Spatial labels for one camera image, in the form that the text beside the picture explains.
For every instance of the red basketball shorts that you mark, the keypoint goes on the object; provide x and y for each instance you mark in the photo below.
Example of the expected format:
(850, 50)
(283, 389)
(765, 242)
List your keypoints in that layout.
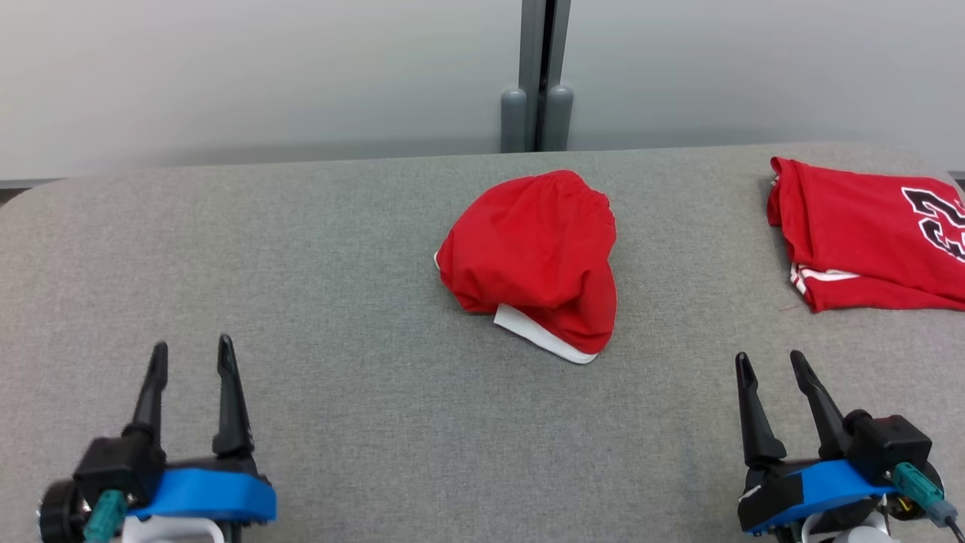
(535, 249)

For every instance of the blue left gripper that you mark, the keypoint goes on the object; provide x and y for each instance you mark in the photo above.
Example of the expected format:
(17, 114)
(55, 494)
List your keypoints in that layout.
(211, 494)

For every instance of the red white basketball jersey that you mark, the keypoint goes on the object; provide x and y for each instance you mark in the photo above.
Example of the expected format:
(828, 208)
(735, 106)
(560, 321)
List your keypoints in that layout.
(859, 234)

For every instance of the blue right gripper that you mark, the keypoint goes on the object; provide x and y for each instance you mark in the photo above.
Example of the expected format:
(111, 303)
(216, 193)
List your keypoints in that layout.
(814, 490)

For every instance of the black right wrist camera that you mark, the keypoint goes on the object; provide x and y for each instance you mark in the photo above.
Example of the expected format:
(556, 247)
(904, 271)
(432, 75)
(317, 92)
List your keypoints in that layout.
(893, 445)

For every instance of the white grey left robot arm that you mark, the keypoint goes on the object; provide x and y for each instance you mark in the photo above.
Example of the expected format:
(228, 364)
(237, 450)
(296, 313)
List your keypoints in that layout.
(60, 516)

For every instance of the grey wall divider post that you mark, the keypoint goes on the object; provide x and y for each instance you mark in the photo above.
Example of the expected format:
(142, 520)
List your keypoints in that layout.
(537, 90)

